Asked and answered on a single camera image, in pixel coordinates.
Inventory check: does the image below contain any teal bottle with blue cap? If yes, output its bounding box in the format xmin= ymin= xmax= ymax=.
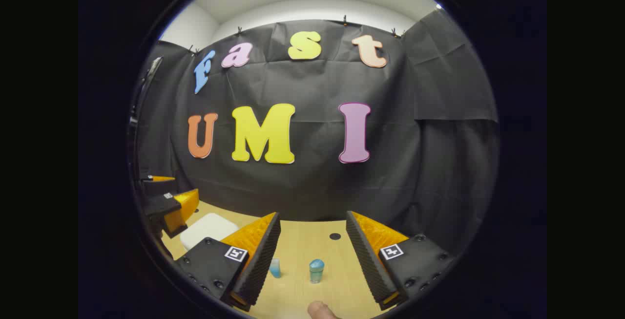
xmin=309 ymin=259 xmax=326 ymax=284

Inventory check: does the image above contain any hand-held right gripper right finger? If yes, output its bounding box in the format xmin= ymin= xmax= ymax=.
xmin=346 ymin=211 xmax=458 ymax=311

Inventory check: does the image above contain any white suitcase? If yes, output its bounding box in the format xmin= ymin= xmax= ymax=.
xmin=180 ymin=213 xmax=240 ymax=252

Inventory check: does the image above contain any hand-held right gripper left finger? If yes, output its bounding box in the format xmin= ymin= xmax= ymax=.
xmin=173 ymin=212 xmax=282 ymax=312

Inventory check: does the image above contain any black backdrop cloth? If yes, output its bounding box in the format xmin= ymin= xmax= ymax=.
xmin=131 ymin=9 xmax=500 ymax=257

